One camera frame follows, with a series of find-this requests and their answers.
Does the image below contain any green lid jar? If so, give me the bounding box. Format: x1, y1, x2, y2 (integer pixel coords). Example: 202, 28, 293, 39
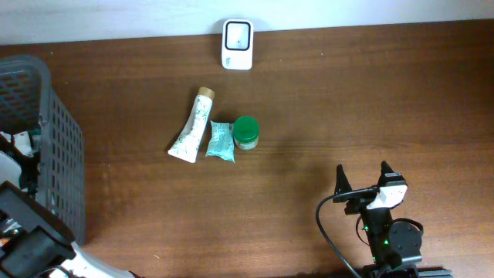
233, 116, 259, 151

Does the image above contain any teal wipes packet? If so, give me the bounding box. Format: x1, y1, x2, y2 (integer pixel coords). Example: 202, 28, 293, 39
205, 120, 235, 162

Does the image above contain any white tube with tan cap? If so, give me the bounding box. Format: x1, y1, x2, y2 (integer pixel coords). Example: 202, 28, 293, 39
167, 86, 215, 163

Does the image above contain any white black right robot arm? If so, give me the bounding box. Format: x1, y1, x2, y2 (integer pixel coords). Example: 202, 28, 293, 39
334, 161, 452, 278

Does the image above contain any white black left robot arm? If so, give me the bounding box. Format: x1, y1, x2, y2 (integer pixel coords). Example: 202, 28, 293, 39
1, 179, 136, 277

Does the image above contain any white barcode scanner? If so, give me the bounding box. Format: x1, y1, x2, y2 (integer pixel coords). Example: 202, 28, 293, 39
221, 19, 254, 70

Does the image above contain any grey plastic basket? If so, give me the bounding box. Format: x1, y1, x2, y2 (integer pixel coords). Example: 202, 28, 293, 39
1, 55, 86, 246

